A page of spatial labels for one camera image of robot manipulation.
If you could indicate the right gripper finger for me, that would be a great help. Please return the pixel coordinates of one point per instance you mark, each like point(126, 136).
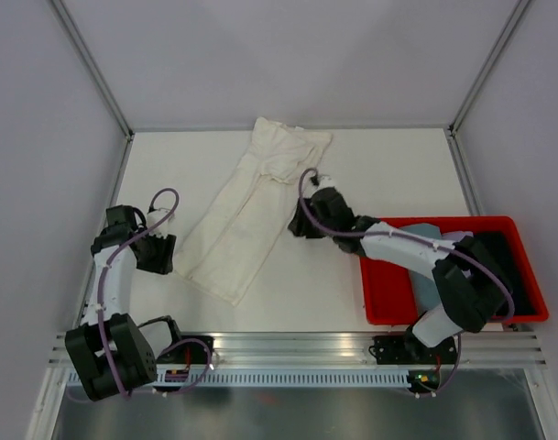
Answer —
point(314, 233)
point(300, 225)

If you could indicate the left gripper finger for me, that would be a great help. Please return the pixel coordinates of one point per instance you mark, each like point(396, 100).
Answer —
point(157, 262)
point(167, 243)

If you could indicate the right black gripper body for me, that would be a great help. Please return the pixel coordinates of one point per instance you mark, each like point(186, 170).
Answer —
point(317, 214)

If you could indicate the white t shirt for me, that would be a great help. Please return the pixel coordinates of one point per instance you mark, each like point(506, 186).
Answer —
point(224, 252)

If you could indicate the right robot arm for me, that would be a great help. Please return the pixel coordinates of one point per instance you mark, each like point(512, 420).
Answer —
point(470, 284)

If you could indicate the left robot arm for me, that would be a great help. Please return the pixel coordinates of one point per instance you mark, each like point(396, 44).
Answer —
point(107, 349)

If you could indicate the red plastic bin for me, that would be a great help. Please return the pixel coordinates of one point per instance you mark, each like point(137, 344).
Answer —
point(388, 295)

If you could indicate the lilac rolled t shirt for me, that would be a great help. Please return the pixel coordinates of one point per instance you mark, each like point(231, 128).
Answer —
point(456, 236)

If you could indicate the grey-blue rolled t shirt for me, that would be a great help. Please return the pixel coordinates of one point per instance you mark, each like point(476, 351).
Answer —
point(423, 287)

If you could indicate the black rolled t shirt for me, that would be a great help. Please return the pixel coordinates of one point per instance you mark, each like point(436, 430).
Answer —
point(497, 245)

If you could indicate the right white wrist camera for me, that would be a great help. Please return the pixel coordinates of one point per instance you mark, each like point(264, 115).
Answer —
point(322, 181)

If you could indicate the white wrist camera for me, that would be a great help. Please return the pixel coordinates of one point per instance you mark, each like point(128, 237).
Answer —
point(322, 181)
point(158, 222)

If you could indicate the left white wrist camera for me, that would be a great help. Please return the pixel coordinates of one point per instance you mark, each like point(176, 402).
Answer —
point(158, 222)

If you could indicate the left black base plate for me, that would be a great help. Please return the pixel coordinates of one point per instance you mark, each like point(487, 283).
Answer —
point(188, 349)

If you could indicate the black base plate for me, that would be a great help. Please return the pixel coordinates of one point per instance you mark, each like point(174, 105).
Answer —
point(406, 350)
point(188, 349)

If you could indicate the aluminium mounting rail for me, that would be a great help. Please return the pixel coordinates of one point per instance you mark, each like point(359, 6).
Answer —
point(485, 350)

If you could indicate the white slotted cable duct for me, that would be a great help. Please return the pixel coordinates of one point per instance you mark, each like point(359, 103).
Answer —
point(306, 378)

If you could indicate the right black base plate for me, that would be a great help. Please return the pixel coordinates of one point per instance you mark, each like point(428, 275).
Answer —
point(406, 350)

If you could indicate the left aluminium frame post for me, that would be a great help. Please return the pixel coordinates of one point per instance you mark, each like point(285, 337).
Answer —
point(77, 40)

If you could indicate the aluminium frame post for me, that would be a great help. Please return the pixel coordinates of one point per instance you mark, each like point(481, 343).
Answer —
point(77, 40)
point(506, 34)

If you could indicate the right aluminium frame post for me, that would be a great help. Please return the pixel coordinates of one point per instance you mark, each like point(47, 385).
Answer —
point(506, 34)

